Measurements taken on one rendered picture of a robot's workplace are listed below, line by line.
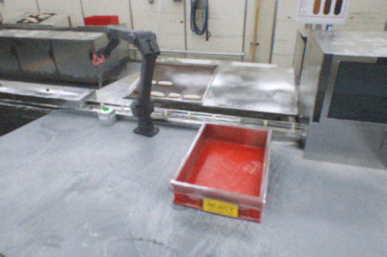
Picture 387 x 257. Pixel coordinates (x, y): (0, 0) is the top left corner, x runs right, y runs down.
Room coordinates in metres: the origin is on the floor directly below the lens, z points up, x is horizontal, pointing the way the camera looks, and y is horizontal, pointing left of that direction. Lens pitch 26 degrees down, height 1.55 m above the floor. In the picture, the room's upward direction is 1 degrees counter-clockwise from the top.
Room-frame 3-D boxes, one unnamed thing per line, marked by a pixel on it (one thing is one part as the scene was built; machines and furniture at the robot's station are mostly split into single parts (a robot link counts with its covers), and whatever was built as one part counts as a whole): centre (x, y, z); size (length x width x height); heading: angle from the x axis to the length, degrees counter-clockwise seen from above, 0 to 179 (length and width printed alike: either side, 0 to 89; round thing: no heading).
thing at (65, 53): (4.86, 2.67, 0.51); 3.00 x 1.26 x 1.03; 74
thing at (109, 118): (1.36, 0.49, 0.84); 0.08 x 0.08 x 0.11; 74
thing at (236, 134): (0.90, -0.14, 0.88); 0.49 x 0.34 x 0.10; 163
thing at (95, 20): (4.98, 1.60, 0.94); 0.51 x 0.36 x 0.13; 78
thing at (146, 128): (1.25, 0.25, 0.86); 0.12 x 0.09 x 0.08; 64
